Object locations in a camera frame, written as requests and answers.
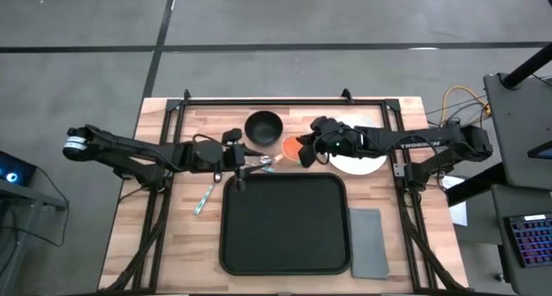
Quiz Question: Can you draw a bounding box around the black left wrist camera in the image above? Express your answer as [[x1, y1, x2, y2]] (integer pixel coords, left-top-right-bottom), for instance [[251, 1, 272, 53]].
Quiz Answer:
[[221, 128, 243, 144]]

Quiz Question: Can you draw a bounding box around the striped teal-handled fork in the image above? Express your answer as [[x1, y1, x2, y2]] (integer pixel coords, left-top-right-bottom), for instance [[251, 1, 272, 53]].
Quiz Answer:
[[193, 183, 216, 216]]

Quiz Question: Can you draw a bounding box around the grey metal stand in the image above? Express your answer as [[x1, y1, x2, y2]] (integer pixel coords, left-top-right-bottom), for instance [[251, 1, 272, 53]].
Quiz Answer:
[[0, 179, 70, 296]]

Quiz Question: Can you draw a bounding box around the black aluminium table frame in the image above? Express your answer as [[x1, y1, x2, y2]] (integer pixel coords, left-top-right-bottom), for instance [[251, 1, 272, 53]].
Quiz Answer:
[[101, 88, 467, 295]]

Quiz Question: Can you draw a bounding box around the white paper sheet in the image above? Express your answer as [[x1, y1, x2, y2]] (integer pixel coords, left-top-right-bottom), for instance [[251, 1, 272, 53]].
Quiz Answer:
[[442, 174, 469, 227]]

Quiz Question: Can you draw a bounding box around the grey cloth napkin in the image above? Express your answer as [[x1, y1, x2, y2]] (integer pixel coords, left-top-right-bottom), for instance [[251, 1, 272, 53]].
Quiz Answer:
[[348, 207, 390, 280]]

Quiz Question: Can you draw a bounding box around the yellow cable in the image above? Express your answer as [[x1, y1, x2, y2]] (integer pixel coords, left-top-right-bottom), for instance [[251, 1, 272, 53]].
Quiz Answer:
[[439, 85, 492, 129]]

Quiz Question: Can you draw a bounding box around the computer case with blue light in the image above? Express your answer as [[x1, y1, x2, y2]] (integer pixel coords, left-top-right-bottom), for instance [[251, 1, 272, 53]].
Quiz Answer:
[[0, 151, 38, 187]]

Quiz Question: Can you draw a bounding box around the black bowl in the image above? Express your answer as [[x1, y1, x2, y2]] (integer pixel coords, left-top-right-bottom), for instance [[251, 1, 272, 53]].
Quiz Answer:
[[244, 110, 285, 147]]

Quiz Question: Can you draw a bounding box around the dark grey standing desk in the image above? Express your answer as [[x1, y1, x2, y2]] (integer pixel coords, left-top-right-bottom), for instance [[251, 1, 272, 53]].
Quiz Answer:
[[482, 72, 552, 192]]

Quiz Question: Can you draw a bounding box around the black plastic tray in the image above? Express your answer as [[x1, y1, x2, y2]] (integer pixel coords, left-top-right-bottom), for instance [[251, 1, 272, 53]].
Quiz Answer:
[[218, 172, 353, 276]]

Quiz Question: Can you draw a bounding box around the white round plate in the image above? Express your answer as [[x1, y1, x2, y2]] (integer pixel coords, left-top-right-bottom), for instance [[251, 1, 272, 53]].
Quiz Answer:
[[329, 114, 388, 176]]

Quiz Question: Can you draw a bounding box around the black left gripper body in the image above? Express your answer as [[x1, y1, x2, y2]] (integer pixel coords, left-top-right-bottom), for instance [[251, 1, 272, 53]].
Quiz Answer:
[[188, 138, 248, 179]]

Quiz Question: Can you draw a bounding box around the grey keyboard desk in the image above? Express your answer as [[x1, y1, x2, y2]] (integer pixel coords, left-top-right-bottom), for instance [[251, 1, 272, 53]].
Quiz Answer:
[[491, 183, 552, 296]]

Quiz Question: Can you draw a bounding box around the orange cup with handle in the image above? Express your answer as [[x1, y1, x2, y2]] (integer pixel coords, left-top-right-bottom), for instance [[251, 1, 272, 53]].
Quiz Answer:
[[273, 135, 305, 163]]

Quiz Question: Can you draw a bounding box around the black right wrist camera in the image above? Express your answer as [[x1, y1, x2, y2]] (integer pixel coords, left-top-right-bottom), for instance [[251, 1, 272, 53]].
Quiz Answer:
[[310, 116, 342, 135]]

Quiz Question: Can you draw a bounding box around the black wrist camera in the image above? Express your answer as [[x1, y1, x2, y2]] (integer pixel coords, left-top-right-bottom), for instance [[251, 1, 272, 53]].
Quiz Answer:
[[221, 128, 243, 144], [310, 116, 342, 135]]

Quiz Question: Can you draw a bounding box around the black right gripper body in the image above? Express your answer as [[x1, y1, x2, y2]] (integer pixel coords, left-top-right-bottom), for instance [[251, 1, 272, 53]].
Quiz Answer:
[[310, 116, 360, 159]]

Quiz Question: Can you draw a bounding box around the black pole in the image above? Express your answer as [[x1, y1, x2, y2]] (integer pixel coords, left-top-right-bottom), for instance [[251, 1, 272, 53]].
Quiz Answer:
[[502, 41, 552, 90]]

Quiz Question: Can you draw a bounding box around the backlit computer keyboard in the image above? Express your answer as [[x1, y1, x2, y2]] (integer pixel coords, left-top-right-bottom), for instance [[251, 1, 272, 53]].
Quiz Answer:
[[504, 213, 552, 269]]

